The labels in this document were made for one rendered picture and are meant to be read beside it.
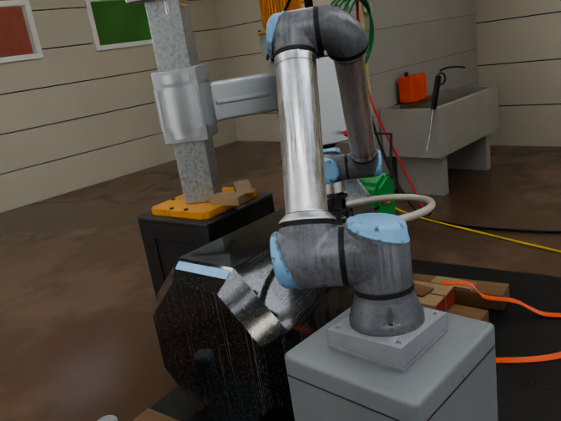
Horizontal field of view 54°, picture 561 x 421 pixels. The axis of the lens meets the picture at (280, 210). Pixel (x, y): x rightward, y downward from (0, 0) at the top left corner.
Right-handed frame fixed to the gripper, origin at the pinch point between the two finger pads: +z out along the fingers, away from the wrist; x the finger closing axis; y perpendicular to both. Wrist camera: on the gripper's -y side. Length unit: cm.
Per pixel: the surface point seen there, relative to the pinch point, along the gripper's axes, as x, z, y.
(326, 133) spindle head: 48, -35, -47
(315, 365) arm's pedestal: -64, 5, 53
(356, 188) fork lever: 45, -9, -29
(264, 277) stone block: -21.0, 11.1, -23.2
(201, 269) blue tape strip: -37, 5, -43
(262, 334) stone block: -33.8, 27.7, -12.8
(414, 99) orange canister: 314, -21, -192
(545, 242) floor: 229, 79, -30
